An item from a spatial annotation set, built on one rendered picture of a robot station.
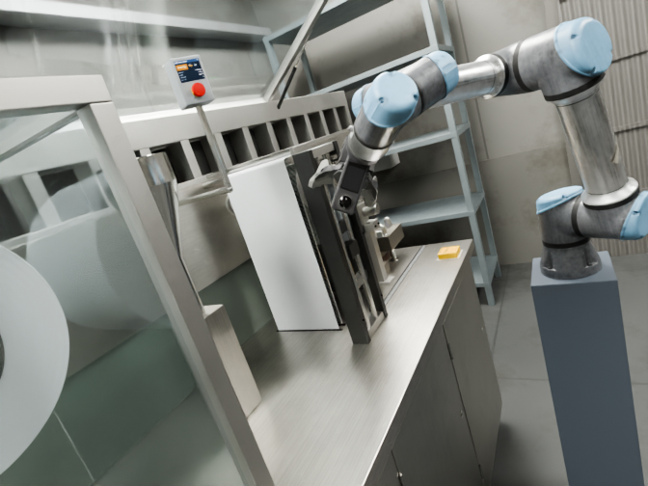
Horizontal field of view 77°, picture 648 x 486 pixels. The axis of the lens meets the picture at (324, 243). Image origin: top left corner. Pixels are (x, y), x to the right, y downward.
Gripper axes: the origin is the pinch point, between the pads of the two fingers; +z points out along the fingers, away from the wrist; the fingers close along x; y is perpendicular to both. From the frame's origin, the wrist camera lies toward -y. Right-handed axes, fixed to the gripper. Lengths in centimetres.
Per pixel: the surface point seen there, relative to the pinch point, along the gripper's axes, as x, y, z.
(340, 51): 14, 225, 181
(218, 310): 18.3, -29.9, 13.6
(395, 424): -23.7, -42.8, 2.4
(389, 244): -30, 19, 59
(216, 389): 11, -45, -24
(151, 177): 37.5, -11.4, -5.2
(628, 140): -187, 167, 109
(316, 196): 4.8, 3.1, 8.5
